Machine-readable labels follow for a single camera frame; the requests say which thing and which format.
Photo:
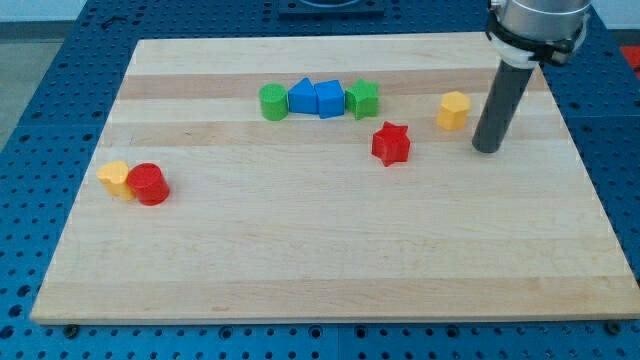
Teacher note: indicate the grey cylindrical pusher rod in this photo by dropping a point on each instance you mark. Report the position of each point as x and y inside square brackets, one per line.
[507, 89]

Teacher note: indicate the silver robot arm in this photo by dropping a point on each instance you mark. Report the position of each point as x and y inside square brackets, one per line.
[526, 34]

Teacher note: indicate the red star block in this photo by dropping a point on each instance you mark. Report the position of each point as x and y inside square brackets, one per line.
[391, 144]

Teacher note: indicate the green star block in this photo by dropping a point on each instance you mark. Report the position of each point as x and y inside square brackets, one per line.
[362, 99]

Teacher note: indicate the yellow hexagon block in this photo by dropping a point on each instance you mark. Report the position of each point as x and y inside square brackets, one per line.
[453, 111]

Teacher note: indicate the blue cube block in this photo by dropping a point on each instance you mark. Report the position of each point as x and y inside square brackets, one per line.
[330, 99]

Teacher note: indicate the blue triangle block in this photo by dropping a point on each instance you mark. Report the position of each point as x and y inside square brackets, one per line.
[302, 97]

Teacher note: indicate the green cylinder block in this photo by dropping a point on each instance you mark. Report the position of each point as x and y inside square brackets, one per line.
[273, 99]

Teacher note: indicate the light wooden board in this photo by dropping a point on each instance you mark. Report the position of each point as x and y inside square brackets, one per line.
[296, 221]

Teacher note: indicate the red cylinder block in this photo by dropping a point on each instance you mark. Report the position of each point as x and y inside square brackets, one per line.
[148, 184]

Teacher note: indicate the yellow heart block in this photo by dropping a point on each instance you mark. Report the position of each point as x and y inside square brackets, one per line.
[113, 176]

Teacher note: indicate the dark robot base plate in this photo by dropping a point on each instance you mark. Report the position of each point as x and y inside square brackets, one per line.
[300, 8]

